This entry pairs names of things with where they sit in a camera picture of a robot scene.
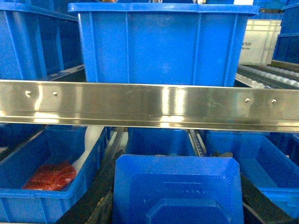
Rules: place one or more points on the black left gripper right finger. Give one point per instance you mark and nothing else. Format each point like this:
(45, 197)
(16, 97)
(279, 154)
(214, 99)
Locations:
(225, 155)

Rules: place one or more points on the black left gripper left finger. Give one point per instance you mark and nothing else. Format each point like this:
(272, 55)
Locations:
(103, 212)

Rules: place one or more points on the blue plastic tray part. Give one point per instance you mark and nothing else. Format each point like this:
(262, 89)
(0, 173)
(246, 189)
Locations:
(177, 190)

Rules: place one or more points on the blue bin with red parts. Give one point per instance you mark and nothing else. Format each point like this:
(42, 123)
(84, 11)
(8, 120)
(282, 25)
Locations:
(52, 145)

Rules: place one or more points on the blue bin lower right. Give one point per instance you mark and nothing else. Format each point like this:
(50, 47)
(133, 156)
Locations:
(262, 163)

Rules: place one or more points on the steel flow rack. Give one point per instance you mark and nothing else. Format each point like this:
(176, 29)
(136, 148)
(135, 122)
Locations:
(118, 107)

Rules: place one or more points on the blue bin lower middle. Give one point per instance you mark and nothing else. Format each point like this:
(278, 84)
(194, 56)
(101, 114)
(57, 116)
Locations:
(158, 141)

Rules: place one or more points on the white plastic crate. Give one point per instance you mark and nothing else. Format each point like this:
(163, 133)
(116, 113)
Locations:
(259, 42)

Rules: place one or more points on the big blue crate centre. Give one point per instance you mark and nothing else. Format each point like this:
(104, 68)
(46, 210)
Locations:
(133, 42)

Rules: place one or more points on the blue crate upper left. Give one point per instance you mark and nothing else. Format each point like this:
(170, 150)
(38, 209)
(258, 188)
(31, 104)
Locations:
(36, 42)

